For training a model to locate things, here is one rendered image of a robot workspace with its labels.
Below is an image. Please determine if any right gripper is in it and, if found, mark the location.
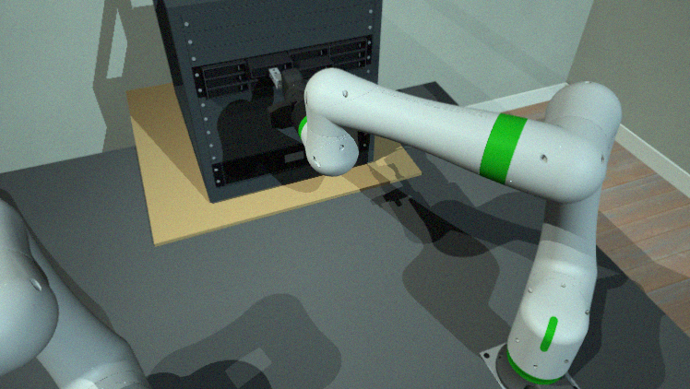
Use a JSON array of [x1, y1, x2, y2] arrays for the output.
[[267, 68, 307, 135]]

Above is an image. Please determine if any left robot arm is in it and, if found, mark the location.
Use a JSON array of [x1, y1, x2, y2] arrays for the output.
[[0, 199, 151, 389]]

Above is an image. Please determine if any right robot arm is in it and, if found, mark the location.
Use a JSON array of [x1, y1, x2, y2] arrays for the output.
[[298, 68, 622, 389]]

